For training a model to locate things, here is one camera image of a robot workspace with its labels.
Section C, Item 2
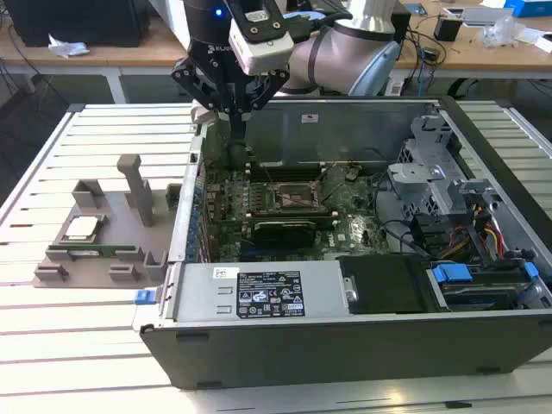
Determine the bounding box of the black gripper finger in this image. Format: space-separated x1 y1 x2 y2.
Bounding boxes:
171 58 239 143
238 68 291 143

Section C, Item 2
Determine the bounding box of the metal socket cover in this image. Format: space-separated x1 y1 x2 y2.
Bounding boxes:
316 165 347 204

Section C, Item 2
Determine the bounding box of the silver CPU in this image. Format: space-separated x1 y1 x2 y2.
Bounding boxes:
64 216 101 240

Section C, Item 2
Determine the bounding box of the CPU socket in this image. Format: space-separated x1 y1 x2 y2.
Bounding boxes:
274 181 325 212

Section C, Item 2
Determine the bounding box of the white printer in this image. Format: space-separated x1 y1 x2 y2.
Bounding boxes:
148 0 187 27

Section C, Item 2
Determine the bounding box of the dark round cylinder component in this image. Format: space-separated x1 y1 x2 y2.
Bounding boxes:
228 144 248 170

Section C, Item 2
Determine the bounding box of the RAM slot with white clips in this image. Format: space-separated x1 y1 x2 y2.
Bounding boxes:
246 161 324 168
246 170 324 177
247 209 338 216

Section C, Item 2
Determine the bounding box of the black computer tower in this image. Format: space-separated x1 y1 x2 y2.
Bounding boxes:
3 0 150 48

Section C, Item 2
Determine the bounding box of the green motherboard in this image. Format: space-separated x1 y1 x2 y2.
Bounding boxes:
202 166 389 262

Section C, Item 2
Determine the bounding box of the black cube box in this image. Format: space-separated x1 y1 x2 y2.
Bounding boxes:
391 10 413 44

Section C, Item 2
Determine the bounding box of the black graphics card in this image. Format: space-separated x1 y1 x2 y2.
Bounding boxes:
252 219 318 249

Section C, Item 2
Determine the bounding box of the grey parts rack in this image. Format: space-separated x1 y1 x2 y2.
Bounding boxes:
33 154 185 290

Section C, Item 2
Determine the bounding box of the grey metal drive cage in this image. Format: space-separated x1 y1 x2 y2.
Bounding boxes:
386 112 508 228

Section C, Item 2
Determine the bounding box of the green RAM stick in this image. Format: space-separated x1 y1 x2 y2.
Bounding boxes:
47 243 139 256

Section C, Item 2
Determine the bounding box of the small black box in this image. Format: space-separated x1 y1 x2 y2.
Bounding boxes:
433 15 462 42

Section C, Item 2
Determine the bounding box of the wooden desk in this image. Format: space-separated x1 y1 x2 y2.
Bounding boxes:
0 0 552 104

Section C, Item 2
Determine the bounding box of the grey power supply unit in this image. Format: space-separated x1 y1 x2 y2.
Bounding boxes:
174 258 350 324

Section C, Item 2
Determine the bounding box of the black plastic shroud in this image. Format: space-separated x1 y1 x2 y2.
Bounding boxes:
336 254 432 316

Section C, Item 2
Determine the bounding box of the grey flat box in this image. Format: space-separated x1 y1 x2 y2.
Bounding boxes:
463 6 515 27

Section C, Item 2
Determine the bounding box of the clear plastic bag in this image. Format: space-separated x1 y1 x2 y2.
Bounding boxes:
480 16 526 48

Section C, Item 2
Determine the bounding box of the hard disk in blue carrier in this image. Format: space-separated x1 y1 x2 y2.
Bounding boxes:
425 261 540 312

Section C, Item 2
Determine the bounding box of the white flat package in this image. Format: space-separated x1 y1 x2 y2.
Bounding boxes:
515 28 552 53

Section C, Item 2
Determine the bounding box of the blue cardboard box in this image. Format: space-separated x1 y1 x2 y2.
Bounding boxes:
503 0 552 18

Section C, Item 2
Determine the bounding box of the black open PC case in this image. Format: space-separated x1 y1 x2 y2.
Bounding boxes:
131 95 552 392

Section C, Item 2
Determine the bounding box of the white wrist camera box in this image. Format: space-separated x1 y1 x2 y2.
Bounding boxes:
227 0 295 76

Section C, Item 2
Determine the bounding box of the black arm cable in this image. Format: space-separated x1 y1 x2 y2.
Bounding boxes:
282 10 354 43

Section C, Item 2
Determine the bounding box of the black data cable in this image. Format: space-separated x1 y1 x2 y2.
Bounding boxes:
370 170 435 260

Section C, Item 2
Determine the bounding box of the coloured power wire bundle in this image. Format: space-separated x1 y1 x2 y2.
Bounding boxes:
446 202 508 262

